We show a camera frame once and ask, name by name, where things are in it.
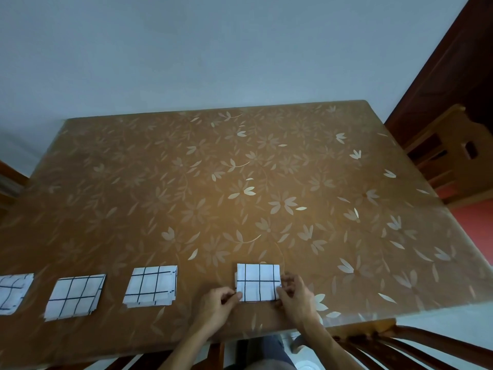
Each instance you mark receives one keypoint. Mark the grid cloth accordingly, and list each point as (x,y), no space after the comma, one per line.
(13,293)
(150,285)
(257,281)
(75,297)

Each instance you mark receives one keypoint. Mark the blue grey trousers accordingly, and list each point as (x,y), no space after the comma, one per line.
(269,352)

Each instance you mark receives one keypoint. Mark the wooden chair right far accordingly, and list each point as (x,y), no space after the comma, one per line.
(443,73)

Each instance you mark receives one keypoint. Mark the brown floral table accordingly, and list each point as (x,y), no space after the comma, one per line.
(192,181)

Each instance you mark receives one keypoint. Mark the person's left hand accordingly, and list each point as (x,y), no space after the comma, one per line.
(212,312)

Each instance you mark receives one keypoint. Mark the red floor mat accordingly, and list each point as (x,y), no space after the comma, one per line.
(477,231)

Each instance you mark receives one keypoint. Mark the person's right forearm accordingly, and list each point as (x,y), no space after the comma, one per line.
(333,348)

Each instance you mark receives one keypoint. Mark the white round floor disc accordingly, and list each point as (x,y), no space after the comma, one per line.
(306,364)

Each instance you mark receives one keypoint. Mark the orange wooden chair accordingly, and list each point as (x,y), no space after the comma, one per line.
(431,344)
(458,169)
(154,362)
(11,184)

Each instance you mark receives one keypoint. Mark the person's right hand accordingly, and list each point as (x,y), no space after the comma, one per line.
(300,304)

